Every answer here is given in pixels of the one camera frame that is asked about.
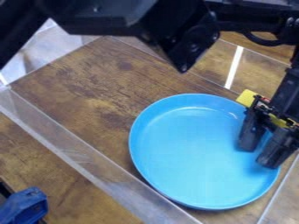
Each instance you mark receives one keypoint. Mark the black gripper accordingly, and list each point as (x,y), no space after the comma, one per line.
(275,114)

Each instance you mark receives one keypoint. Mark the blue round plastic tray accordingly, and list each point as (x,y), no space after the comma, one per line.
(183,146)

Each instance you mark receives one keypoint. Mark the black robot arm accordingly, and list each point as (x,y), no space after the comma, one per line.
(180,29)

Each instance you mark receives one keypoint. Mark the yellow brick with label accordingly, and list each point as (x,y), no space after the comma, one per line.
(245,99)

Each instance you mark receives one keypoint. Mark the clear acrylic enclosure wall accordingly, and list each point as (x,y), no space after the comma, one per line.
(72,92)

